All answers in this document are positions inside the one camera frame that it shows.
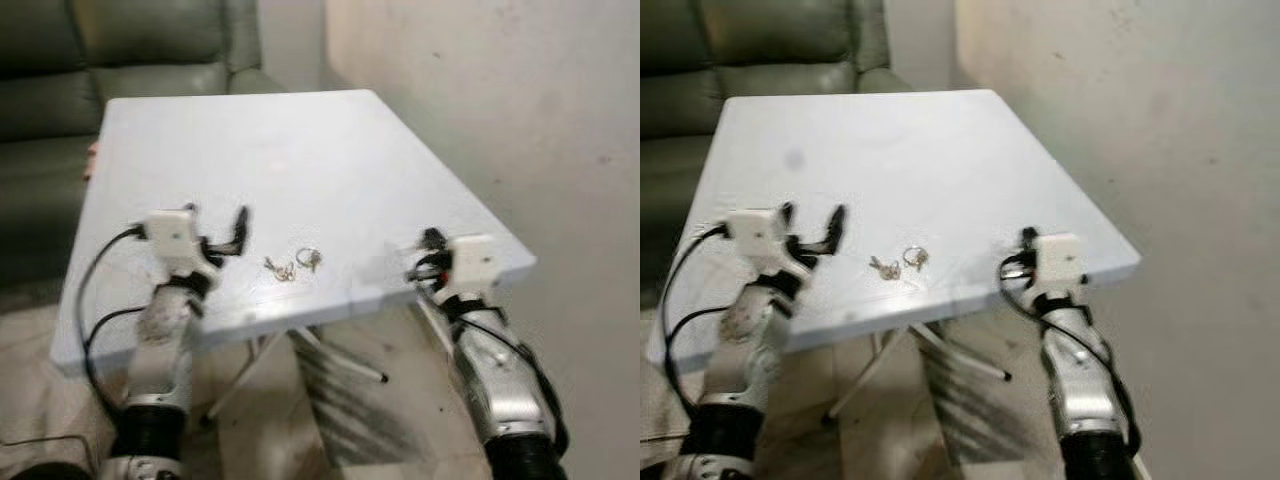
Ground white folding table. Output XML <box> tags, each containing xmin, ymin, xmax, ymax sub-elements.
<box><xmin>645</xmin><ymin>88</ymin><xmax>1143</xmax><ymax>423</ymax></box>
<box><xmin>50</xmin><ymin>88</ymin><xmax>539</xmax><ymax>423</ymax></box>

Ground white metal table leg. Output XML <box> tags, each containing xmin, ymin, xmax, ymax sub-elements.
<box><xmin>905</xmin><ymin>324</ymin><xmax>1012</xmax><ymax>383</ymax></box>
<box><xmin>824</xmin><ymin>330</ymin><xmax>893</xmax><ymax>423</ymax></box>
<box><xmin>288</xmin><ymin>326</ymin><xmax>390</xmax><ymax>385</ymax></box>
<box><xmin>203</xmin><ymin>334</ymin><xmax>285</xmax><ymax>423</ymax></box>

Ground dark green leather sofa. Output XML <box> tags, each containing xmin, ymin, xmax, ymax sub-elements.
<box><xmin>0</xmin><ymin>0</ymin><xmax>287</xmax><ymax>297</ymax></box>
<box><xmin>640</xmin><ymin>0</ymin><xmax>913</xmax><ymax>306</ymax></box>

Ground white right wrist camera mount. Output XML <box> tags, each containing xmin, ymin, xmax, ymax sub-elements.
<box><xmin>438</xmin><ymin>234</ymin><xmax>499</xmax><ymax>303</ymax></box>
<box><xmin>1034</xmin><ymin>232</ymin><xmax>1089</xmax><ymax>301</ymax></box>

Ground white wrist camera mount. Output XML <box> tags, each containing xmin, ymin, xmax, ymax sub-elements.
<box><xmin>438</xmin><ymin>234</ymin><xmax>499</xmax><ymax>303</ymax></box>
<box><xmin>1034</xmin><ymin>232</ymin><xmax>1089</xmax><ymax>301</ymax></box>
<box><xmin>144</xmin><ymin>208</ymin><xmax>222</xmax><ymax>288</ymax></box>
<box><xmin>726</xmin><ymin>208</ymin><xmax>803</xmax><ymax>286</ymax></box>

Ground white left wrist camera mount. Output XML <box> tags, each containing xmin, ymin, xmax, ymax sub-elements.
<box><xmin>726</xmin><ymin>208</ymin><xmax>803</xmax><ymax>286</ymax></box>
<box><xmin>144</xmin><ymin>208</ymin><xmax>222</xmax><ymax>288</ymax></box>

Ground silver keys on ring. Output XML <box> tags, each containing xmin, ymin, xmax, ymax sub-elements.
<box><xmin>263</xmin><ymin>246</ymin><xmax>324</xmax><ymax>283</ymax></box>
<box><xmin>868</xmin><ymin>245</ymin><xmax>931</xmax><ymax>282</ymax></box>

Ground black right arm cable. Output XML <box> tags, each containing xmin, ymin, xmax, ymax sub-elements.
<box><xmin>1000</xmin><ymin>268</ymin><xmax>1143</xmax><ymax>459</ymax></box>
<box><xmin>458</xmin><ymin>314</ymin><xmax>571</xmax><ymax>456</ymax></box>

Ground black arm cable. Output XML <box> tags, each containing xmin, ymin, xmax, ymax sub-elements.
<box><xmin>660</xmin><ymin>224</ymin><xmax>733</xmax><ymax>413</ymax></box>
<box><xmin>77</xmin><ymin>226</ymin><xmax>149</xmax><ymax>413</ymax></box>
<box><xmin>458</xmin><ymin>314</ymin><xmax>571</xmax><ymax>456</ymax></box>
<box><xmin>1000</xmin><ymin>268</ymin><xmax>1143</xmax><ymax>459</ymax></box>

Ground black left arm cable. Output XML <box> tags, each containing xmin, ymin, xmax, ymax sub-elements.
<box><xmin>77</xmin><ymin>226</ymin><xmax>149</xmax><ymax>413</ymax></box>
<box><xmin>660</xmin><ymin>224</ymin><xmax>733</xmax><ymax>413</ymax></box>

